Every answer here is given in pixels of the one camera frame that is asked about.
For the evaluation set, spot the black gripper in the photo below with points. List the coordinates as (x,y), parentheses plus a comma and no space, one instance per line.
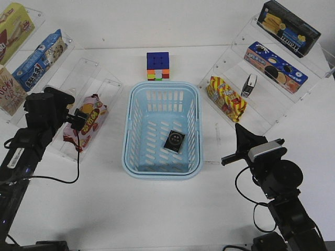
(245,141)
(49,110)

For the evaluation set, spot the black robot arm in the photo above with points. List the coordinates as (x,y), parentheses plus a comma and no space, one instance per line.
(279,180)
(25,151)

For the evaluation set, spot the black white tissue pack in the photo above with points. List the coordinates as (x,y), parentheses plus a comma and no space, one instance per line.
(249,85)

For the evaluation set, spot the light blue plastic basket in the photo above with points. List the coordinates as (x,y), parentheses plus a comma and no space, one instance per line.
(154,109)

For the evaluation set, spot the beige Pocky box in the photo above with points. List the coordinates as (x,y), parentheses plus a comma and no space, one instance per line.
(12,93)

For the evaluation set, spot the blue cookie bag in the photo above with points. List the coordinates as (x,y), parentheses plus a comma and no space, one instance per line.
(43,57)

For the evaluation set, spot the pink strawberry snack bag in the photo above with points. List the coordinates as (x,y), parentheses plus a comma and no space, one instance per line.
(97,113)

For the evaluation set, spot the red yellow striped snack bag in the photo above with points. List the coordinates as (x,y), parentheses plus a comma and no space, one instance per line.
(226,99)

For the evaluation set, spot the left clear acrylic shelf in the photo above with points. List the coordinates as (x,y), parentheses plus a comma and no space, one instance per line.
(76,71)

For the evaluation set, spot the clear acrylic shelf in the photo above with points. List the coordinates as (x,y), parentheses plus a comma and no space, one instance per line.
(76,71)
(270,106)

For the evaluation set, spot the right clear acrylic shelf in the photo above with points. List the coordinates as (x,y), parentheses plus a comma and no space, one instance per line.
(270,106)

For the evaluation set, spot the blue orange sandwich cookie box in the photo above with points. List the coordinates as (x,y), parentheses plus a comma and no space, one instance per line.
(274,67)

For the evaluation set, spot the yellow-green snack box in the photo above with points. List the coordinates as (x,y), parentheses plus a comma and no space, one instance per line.
(16,27)

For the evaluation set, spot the black Franzzi biscuit box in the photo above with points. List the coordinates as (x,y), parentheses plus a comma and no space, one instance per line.
(287,28)

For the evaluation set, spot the multicolour puzzle cube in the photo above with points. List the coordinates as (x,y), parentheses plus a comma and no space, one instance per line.
(158,66)

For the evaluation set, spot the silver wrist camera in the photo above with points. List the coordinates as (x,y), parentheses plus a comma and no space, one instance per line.
(269,150)

